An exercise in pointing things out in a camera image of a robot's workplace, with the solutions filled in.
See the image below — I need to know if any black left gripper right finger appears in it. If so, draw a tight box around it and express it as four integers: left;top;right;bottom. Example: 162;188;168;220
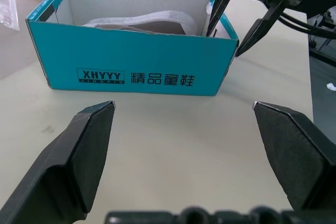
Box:
251;100;336;211

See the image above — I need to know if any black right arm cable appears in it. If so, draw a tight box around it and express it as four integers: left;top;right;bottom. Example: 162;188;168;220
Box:
262;0;336;39

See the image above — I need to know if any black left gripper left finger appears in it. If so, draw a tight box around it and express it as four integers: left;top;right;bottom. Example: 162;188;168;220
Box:
0;100;117;224

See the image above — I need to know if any grey shoe with white trim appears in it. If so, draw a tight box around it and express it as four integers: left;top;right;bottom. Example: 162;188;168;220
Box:
82;10;198;36

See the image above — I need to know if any clear plastic bag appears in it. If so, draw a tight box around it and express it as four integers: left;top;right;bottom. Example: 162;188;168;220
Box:
0;0;20;31

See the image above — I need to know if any blue cardboard box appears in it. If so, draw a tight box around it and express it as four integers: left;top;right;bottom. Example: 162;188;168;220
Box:
25;0;240;97

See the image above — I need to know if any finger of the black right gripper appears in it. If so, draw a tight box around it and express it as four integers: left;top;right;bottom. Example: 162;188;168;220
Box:
235;0;286;57
206;0;238;37

